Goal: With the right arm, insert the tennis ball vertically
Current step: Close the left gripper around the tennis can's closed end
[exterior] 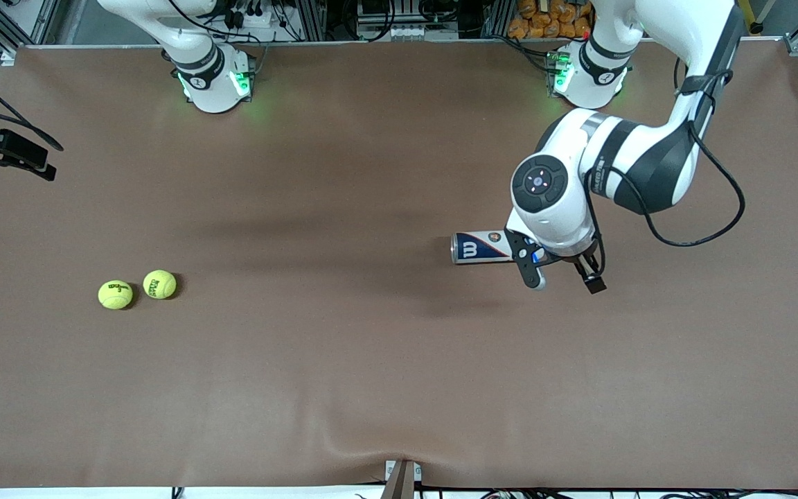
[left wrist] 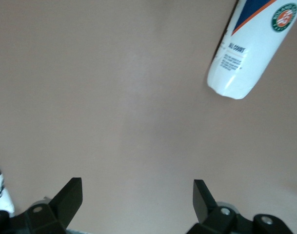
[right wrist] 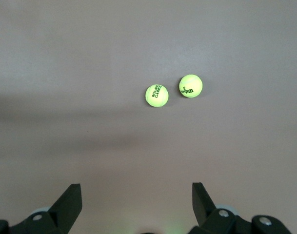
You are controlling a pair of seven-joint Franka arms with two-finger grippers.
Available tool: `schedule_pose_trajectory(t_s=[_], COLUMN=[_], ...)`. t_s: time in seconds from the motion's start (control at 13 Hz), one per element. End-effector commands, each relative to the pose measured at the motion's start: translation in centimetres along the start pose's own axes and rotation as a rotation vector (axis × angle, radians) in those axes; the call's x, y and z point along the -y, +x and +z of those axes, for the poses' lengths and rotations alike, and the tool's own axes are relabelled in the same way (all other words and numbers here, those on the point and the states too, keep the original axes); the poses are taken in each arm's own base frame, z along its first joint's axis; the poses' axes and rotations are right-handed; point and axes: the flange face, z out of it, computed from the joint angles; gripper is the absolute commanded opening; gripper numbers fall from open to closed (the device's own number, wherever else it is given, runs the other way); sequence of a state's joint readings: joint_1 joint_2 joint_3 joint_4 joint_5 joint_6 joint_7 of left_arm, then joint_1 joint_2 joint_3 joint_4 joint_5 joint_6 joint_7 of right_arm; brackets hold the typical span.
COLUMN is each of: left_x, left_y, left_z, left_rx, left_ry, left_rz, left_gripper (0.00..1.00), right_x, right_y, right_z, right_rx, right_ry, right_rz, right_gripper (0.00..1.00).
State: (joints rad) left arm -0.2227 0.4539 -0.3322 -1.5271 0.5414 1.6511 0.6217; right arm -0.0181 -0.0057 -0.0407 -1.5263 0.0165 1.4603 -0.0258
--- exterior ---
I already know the black base cable bundle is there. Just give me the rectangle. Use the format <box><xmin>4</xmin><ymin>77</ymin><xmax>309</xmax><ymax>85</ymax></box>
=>
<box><xmin>499</xmin><ymin>33</ymin><xmax>556</xmax><ymax>73</ymax></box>

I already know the black electronics box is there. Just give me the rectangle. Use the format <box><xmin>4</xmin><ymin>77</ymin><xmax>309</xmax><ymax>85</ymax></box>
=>
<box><xmin>356</xmin><ymin>0</ymin><xmax>441</xmax><ymax>27</ymax></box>

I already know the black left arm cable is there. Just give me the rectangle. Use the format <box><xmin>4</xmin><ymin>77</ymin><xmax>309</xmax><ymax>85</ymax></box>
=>
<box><xmin>583</xmin><ymin>69</ymin><xmax>746</xmax><ymax>278</ymax></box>

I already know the yellow tennis ball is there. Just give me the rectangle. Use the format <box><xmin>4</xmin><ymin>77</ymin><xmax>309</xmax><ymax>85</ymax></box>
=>
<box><xmin>143</xmin><ymin>270</ymin><xmax>177</xmax><ymax>300</ymax></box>
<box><xmin>98</xmin><ymin>279</ymin><xmax>134</xmax><ymax>310</ymax></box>

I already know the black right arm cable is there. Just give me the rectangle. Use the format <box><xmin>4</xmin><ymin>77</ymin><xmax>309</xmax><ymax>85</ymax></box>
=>
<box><xmin>0</xmin><ymin>64</ymin><xmax>65</xmax><ymax>152</ymax></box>

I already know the white terminal strip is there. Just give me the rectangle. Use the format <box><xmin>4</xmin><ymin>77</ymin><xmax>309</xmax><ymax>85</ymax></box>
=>
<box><xmin>385</xmin><ymin>26</ymin><xmax>445</xmax><ymax>41</ymax></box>

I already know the silver aluminium frame post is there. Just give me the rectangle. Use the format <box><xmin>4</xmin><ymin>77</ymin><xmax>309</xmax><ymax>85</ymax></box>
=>
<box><xmin>482</xmin><ymin>0</ymin><xmax>511</xmax><ymax>39</ymax></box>
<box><xmin>294</xmin><ymin>0</ymin><xmax>327</xmax><ymax>42</ymax></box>

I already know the white power strip with plugs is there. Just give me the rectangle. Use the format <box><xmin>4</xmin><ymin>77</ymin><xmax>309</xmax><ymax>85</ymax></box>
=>
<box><xmin>213</xmin><ymin>0</ymin><xmax>274</xmax><ymax>30</ymax></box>

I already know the pile of orange items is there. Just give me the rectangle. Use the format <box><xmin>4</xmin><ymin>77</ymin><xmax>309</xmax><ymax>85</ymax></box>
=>
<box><xmin>508</xmin><ymin>0</ymin><xmax>594</xmax><ymax>40</ymax></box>

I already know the brown table cover mat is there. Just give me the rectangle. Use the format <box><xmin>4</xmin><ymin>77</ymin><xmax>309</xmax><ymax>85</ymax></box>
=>
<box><xmin>0</xmin><ymin>38</ymin><xmax>798</xmax><ymax>490</ymax></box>

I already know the blue white tennis ball can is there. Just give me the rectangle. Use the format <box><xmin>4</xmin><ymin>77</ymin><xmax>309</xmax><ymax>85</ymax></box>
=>
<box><xmin>450</xmin><ymin>231</ymin><xmax>513</xmax><ymax>265</ymax></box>

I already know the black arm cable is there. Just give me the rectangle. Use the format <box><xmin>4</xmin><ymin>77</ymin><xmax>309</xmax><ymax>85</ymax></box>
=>
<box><xmin>0</xmin><ymin>64</ymin><xmax>65</xmax><ymax>152</ymax></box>
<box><xmin>583</xmin><ymin>69</ymin><xmax>746</xmax><ymax>278</ymax></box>

